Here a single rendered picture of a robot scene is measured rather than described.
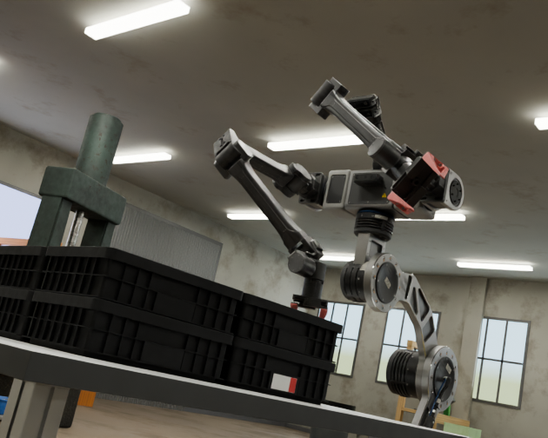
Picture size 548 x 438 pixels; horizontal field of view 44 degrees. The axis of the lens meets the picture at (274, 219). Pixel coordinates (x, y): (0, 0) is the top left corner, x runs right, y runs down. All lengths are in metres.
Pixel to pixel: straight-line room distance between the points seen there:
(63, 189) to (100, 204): 0.46
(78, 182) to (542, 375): 8.57
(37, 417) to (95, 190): 5.41
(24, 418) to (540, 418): 11.47
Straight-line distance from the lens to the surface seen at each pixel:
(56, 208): 6.17
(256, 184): 2.05
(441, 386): 2.65
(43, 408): 1.07
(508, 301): 12.74
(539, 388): 12.32
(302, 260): 1.91
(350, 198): 2.43
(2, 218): 10.10
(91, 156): 6.51
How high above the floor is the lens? 0.72
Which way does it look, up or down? 14 degrees up
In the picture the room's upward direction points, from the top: 12 degrees clockwise
